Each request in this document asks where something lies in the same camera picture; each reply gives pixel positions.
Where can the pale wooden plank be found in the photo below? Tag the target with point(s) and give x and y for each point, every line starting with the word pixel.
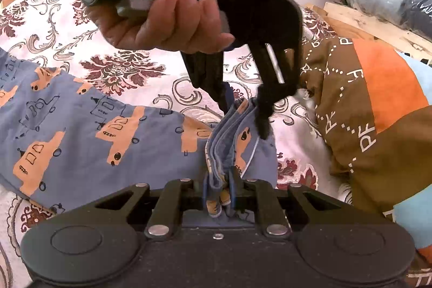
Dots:
pixel 374 28

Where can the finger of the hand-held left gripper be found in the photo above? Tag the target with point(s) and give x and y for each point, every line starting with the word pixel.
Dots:
pixel 209 78
pixel 270 95

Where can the floral white bedsheet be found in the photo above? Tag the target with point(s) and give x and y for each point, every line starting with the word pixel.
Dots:
pixel 67 38

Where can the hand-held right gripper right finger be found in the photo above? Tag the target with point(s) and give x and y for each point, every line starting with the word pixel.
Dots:
pixel 233 188

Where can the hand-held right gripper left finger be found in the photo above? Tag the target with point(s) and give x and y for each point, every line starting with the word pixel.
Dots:
pixel 175 203

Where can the blue pants with orange cars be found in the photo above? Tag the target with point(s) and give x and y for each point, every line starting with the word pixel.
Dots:
pixel 84 139

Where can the brown orange blue quilt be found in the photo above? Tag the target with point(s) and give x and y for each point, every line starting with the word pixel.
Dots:
pixel 388 99

